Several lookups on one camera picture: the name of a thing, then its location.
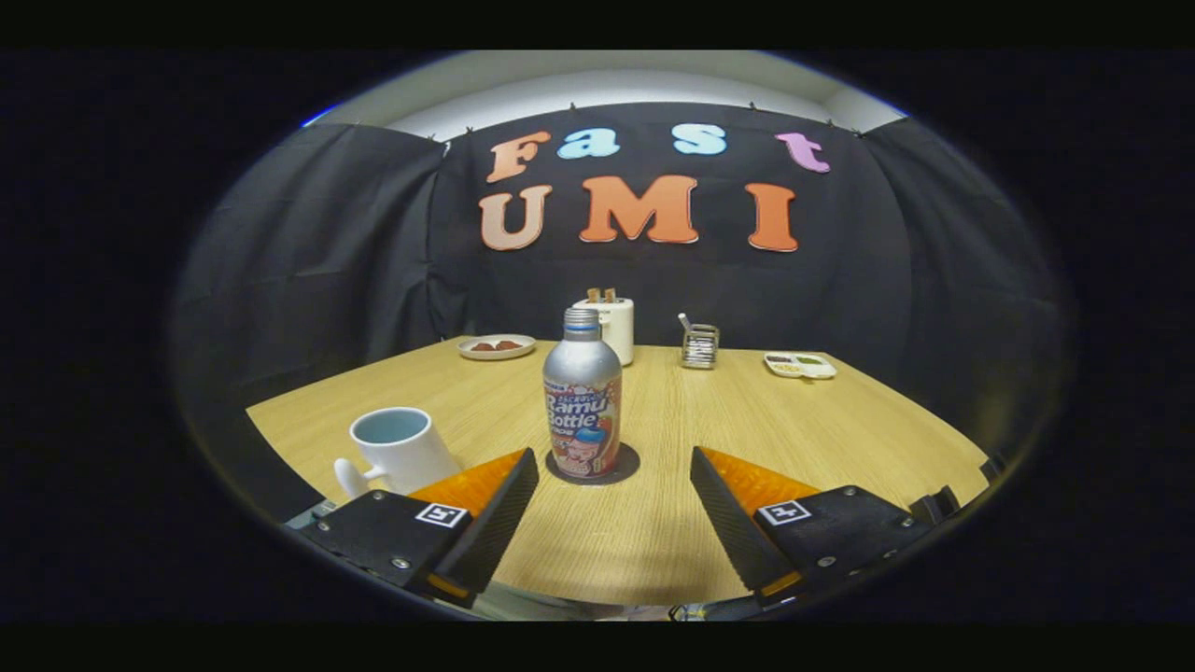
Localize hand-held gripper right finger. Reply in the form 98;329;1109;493
690;446;935;603

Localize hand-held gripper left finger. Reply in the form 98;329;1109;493
297;447;541;609

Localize white ceramic cup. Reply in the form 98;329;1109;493
333;407;461;500

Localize dark brown round coaster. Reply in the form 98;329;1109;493
545;442;641;486

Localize silver juice bottle printed label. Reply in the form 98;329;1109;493
542;307;624;480

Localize wooden table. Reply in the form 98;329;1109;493
246;336;991;608

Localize small round white plate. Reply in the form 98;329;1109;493
457;334;538;361

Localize white compartment dish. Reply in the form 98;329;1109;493
763;351;838;380

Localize white toaster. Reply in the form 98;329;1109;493
571;297;636;368

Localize black backdrop cloth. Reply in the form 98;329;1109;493
173;101;1075;524

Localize metal wire utensil holder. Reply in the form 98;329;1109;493
681;323;721;371

